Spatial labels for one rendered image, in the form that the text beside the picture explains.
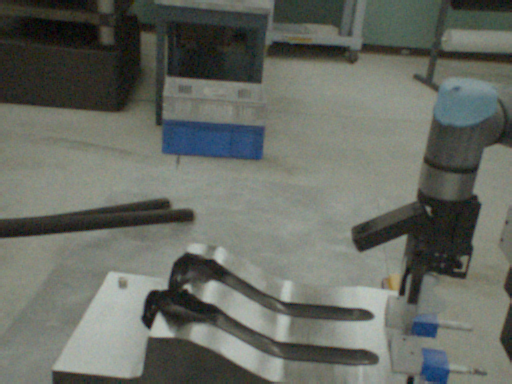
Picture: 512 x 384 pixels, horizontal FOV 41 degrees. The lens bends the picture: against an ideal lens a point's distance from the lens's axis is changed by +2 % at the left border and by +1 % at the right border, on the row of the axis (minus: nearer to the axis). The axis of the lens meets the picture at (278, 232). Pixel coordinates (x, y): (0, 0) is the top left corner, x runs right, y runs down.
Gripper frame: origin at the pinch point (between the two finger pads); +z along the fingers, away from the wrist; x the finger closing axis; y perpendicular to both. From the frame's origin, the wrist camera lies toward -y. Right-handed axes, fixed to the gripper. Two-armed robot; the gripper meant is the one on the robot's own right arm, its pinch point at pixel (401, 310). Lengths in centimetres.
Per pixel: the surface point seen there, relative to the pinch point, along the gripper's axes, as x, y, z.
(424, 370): -12.9, 2.1, 1.1
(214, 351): -17.7, -26.3, -1.1
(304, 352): -10.1, -14.3, 2.8
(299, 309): 0.9, -15.5, 2.8
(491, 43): 539, 137, 49
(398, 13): 644, 64, 47
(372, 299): 4.7, -3.9, 1.7
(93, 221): 21, -54, 2
